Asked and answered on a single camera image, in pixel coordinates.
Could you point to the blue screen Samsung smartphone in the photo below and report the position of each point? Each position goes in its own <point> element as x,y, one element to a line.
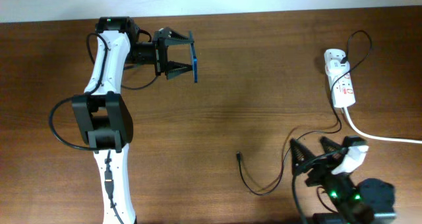
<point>194,60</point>

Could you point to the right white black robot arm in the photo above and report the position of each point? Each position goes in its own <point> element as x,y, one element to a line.
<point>370,201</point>

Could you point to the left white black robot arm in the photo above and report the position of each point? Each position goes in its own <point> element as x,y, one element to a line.
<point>103,119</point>

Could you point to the white USB charger plug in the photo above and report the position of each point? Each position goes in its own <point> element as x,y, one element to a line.
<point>335,67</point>

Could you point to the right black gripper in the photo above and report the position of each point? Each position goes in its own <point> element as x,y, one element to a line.
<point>317,171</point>

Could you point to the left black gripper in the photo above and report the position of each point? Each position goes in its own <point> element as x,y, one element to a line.
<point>161,53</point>

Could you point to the white power strip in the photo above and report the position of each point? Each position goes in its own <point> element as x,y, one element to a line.
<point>341,86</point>

